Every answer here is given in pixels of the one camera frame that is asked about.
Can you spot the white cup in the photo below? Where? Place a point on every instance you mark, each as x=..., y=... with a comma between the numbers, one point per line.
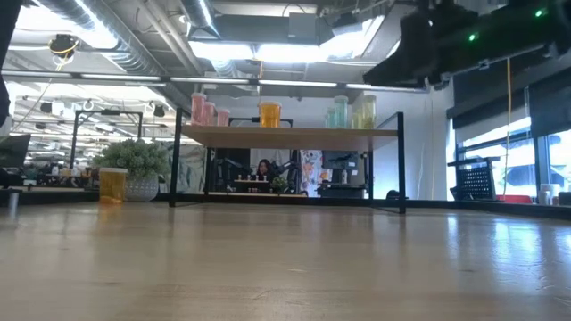
x=546, y=195

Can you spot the round silver ventilation duct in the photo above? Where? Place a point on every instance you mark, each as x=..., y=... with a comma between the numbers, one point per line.
x=129, y=49

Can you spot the black background robot arm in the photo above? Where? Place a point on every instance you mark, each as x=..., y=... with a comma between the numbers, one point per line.
x=232, y=168

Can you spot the green potted artificial plant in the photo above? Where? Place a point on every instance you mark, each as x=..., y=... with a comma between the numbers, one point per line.
x=138, y=158

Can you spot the small green potted plant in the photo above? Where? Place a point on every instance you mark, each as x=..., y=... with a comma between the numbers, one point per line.
x=279, y=183

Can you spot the black machine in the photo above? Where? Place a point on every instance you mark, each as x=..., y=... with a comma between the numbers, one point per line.
x=343, y=171

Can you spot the person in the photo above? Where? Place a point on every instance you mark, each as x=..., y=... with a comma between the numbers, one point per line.
x=264, y=168

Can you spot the red bin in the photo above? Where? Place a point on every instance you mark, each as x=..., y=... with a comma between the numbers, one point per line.
x=515, y=199

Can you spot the small wooden background shelf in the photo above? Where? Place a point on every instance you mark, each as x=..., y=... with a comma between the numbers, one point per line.
x=251, y=181

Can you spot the wooden shelf with black frame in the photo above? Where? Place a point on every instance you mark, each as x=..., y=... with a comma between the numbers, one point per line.
x=290, y=137

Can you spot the long ceiling light bar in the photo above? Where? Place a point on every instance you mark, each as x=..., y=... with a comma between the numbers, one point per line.
x=120, y=76

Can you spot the black rig frame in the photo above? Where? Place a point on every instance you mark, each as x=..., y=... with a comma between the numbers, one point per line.
x=109, y=112

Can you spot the large orange medicine bottle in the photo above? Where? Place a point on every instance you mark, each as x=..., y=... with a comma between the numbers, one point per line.
x=113, y=187
x=270, y=115

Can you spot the black perforated cart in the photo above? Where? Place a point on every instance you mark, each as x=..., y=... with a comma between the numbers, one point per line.
x=477, y=178

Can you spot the black ceiling dome device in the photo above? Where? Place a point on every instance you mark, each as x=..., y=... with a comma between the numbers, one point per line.
x=63, y=44

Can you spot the black computer monitor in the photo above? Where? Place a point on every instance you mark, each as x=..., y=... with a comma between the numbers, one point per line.
x=13, y=151

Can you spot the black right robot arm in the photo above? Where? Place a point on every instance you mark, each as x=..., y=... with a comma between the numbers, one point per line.
x=504, y=35

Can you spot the colourful floral banner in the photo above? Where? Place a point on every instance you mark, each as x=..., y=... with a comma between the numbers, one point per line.
x=311, y=171

